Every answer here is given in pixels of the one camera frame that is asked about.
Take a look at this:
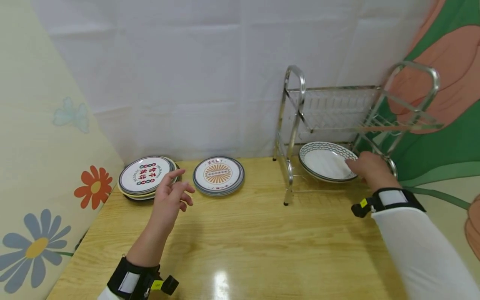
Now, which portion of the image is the cream yellow plate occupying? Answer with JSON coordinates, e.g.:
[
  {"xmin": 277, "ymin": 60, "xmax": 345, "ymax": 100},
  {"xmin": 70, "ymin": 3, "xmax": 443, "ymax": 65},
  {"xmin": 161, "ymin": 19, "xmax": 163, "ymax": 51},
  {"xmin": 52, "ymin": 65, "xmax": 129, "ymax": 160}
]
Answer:
[{"xmin": 118, "ymin": 157, "xmax": 180, "ymax": 199}]

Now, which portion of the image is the person's right hand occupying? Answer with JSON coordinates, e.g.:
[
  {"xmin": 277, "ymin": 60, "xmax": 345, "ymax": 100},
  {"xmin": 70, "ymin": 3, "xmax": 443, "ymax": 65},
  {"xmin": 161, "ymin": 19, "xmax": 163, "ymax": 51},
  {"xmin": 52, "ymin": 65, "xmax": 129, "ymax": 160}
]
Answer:
[{"xmin": 345, "ymin": 151, "xmax": 401, "ymax": 192}]

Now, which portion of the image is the person's left forearm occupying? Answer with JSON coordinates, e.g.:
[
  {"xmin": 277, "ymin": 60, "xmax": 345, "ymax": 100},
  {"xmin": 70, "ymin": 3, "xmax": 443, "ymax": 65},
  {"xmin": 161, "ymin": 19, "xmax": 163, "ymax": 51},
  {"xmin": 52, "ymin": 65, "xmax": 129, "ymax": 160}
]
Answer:
[{"xmin": 98, "ymin": 223, "xmax": 176, "ymax": 300}]

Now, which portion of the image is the white plate with orange sunburst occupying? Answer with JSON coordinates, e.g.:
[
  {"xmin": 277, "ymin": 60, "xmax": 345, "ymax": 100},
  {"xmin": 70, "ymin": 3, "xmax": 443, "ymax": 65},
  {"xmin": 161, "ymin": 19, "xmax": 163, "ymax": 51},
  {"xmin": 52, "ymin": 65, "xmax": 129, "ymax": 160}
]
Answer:
[{"xmin": 192, "ymin": 156, "xmax": 245, "ymax": 197}]

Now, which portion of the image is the chrome metal dish rack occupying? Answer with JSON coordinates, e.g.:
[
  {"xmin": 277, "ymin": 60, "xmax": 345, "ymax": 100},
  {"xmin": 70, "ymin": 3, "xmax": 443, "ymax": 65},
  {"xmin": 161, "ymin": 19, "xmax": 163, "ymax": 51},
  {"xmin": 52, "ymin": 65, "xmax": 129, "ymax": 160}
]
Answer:
[{"xmin": 272, "ymin": 61, "xmax": 445, "ymax": 206}]

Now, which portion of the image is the white plate with red print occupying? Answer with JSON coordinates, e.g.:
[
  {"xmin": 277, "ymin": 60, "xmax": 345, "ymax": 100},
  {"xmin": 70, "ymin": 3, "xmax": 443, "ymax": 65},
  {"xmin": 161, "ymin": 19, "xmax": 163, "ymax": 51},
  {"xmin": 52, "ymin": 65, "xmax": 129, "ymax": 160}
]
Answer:
[{"xmin": 118, "ymin": 156, "xmax": 178, "ymax": 196}]

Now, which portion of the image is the person's left hand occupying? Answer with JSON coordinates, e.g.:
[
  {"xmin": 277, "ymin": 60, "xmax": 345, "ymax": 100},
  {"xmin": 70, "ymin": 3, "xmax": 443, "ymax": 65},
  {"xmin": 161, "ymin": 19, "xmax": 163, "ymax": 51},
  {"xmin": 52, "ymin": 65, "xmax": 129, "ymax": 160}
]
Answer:
[{"xmin": 151, "ymin": 169, "xmax": 196, "ymax": 235}]

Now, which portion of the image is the black wrist band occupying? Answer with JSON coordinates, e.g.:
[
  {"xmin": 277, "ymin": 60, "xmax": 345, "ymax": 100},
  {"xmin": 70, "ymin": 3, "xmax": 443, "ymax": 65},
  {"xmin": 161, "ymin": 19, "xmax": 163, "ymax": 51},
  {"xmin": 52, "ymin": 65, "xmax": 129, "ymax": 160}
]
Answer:
[
  {"xmin": 351, "ymin": 187, "xmax": 427, "ymax": 218},
  {"xmin": 107, "ymin": 256, "xmax": 180, "ymax": 300}
]

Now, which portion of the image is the white plate with wavy rim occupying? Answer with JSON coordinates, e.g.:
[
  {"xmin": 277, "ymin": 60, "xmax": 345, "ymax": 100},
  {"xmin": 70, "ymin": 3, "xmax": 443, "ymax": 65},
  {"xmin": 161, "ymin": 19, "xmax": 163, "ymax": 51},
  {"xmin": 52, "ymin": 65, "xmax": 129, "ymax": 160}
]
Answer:
[{"xmin": 298, "ymin": 141, "xmax": 360, "ymax": 183}]

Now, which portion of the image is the person's right forearm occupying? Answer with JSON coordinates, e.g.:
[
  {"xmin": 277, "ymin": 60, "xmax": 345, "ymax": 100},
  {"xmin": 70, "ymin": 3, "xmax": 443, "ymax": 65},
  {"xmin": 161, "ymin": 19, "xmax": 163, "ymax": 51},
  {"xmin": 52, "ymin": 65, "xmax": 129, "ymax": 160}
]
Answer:
[{"xmin": 371, "ymin": 206, "xmax": 480, "ymax": 300}]

